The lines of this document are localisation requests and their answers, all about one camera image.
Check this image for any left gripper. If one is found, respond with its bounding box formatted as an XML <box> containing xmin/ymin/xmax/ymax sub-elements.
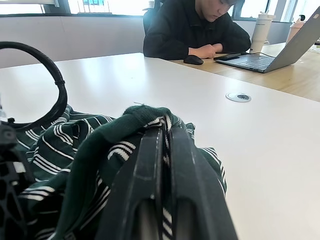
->
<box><xmin>0</xmin><ymin>117</ymin><xmax>35</xmax><ymax>240</ymax></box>

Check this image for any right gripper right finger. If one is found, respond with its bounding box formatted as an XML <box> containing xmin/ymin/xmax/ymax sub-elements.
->
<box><xmin>168</xmin><ymin>126</ymin><xmax>239</xmax><ymax>240</ymax></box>

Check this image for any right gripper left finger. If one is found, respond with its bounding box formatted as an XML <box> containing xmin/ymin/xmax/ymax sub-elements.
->
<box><xmin>95</xmin><ymin>124</ymin><xmax>167</xmax><ymax>240</ymax></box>

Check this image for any green white striped T-shirt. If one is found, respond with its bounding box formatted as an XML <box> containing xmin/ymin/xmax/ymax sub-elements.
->
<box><xmin>15</xmin><ymin>103</ymin><xmax>228</xmax><ymax>240</ymax></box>

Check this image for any black computer mouse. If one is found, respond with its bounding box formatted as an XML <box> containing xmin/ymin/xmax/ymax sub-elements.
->
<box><xmin>183</xmin><ymin>55</ymin><xmax>205</xmax><ymax>66</ymax></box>

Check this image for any black smartphone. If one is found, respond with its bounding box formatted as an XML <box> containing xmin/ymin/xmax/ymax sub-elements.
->
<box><xmin>213</xmin><ymin>52</ymin><xmax>242</xmax><ymax>61</ymax></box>

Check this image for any person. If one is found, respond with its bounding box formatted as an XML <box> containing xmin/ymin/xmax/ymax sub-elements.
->
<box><xmin>142</xmin><ymin>0</ymin><xmax>252</xmax><ymax>61</ymax></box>

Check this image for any black office chair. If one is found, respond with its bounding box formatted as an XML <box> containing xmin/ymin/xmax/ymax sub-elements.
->
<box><xmin>142</xmin><ymin>0</ymin><xmax>164</xmax><ymax>38</ymax></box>

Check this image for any grey laptop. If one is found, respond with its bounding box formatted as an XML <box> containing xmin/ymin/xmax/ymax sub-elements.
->
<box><xmin>214</xmin><ymin>5</ymin><xmax>320</xmax><ymax>74</ymax></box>

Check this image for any white tumbler with straw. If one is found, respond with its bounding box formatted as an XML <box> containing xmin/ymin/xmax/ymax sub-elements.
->
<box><xmin>249</xmin><ymin>11</ymin><xmax>277</xmax><ymax>54</ymax></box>

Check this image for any black cable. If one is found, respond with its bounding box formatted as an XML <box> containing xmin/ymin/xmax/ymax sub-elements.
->
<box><xmin>0</xmin><ymin>41</ymin><xmax>69</xmax><ymax>131</ymax></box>

